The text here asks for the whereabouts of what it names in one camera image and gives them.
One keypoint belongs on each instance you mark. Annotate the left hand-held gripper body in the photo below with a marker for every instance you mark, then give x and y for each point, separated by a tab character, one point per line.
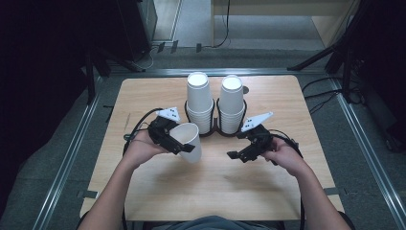
161	131

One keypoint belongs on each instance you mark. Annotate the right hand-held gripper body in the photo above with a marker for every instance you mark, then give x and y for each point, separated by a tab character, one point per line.
263	140

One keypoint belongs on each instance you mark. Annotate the single white paper cup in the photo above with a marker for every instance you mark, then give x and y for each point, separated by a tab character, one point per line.
192	156

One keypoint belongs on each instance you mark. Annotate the black double cup holder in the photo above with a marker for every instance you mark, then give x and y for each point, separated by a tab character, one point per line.
216	126

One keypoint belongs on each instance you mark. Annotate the stack of white paper cups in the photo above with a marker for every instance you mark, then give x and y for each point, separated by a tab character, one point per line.
198	96
231	96

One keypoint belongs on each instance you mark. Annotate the person's left hand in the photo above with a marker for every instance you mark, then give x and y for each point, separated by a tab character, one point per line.
140	150

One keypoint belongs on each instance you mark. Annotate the person's right hand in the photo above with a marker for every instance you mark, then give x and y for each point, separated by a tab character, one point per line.
287	156

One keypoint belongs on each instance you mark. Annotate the dark round table grommet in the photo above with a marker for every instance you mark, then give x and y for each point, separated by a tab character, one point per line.
246	90

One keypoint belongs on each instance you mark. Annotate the black floor tape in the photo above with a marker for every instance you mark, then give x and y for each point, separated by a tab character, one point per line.
110	114

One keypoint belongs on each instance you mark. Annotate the person's grey clothing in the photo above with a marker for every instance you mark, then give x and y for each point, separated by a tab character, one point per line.
217	223

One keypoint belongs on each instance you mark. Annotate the black metal stand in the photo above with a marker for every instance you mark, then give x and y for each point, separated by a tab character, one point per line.
90	80

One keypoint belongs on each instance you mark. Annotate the black tripod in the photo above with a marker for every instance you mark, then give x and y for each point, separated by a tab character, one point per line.
314	57

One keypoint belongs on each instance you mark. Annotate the black cabinet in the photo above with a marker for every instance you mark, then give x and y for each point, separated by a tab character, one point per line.
134	28

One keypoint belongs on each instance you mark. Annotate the light wooden furniture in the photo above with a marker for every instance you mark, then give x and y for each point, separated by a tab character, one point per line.
328	25

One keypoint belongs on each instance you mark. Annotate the dark curtain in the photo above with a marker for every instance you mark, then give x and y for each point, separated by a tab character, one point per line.
38	80

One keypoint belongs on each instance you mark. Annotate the dark room equipment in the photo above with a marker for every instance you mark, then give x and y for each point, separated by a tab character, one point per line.
383	48

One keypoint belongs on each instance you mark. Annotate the aluminium floor rail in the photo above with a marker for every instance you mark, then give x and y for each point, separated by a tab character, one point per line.
159	72
369	159
65	166

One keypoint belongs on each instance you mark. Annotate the dark floor bracket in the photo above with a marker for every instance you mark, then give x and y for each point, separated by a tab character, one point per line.
161	47
198	48
174	46

